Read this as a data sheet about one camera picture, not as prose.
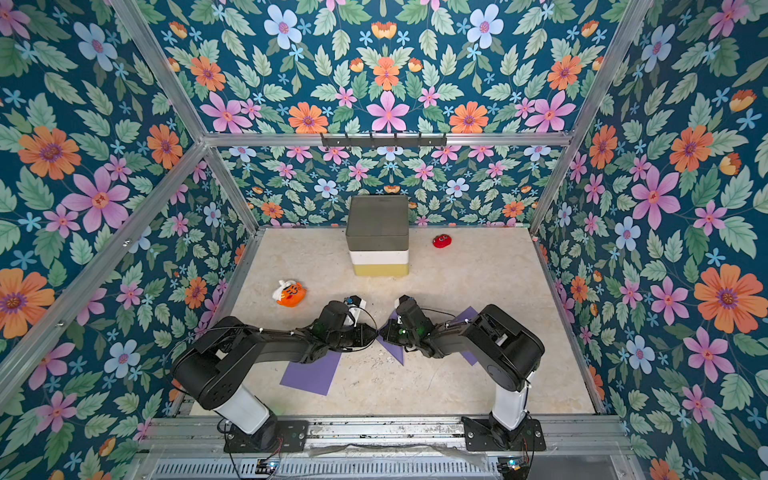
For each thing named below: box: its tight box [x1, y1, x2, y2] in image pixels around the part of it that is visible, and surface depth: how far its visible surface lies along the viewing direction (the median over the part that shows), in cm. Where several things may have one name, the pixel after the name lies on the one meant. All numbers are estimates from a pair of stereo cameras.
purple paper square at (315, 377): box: [280, 349, 342, 396], surface depth 86 cm
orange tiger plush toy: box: [272, 280, 307, 308], surface depth 97 cm
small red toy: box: [432, 234, 453, 249], surface depth 116 cm
